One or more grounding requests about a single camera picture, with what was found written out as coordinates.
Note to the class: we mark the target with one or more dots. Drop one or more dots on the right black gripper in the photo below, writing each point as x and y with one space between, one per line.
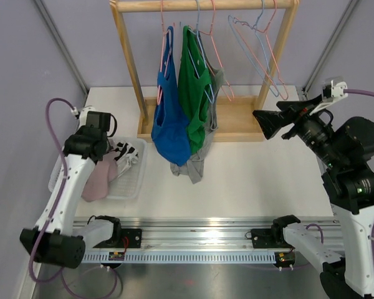
272 121

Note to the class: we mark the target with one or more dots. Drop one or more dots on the pink hanger of striped top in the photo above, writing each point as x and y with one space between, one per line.
275 68

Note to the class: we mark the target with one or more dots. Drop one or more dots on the green tank top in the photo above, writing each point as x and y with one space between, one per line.
194 103

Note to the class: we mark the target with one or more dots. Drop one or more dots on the grey tank top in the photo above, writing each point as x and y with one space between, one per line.
194 167

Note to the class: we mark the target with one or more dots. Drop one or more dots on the blue hanger of green top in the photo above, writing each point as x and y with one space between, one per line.
192 55

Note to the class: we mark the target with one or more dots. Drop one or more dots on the black white striped tank top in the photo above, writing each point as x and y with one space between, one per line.
126 156

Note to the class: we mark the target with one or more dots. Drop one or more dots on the mauve pink tank top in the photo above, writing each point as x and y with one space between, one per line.
103 174

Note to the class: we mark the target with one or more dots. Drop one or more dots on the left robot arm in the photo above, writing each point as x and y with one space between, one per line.
53 240

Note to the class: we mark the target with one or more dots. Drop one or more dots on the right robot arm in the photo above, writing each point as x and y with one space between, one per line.
349 184

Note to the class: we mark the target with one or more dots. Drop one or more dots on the blue tank top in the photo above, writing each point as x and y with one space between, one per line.
169 126

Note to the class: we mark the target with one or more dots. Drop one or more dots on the pink hanger of blue top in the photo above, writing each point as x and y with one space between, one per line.
164 72

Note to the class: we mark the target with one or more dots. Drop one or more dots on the wooden clothes rack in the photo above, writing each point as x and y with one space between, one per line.
237 124

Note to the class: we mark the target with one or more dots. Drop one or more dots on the white plastic basket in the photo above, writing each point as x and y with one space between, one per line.
127 183

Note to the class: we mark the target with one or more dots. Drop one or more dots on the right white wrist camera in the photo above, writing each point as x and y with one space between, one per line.
333 91

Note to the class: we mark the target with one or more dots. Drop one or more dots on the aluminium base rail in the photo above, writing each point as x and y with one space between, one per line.
199 234

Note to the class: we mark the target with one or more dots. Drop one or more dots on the white slotted cable duct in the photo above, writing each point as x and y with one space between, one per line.
169 257

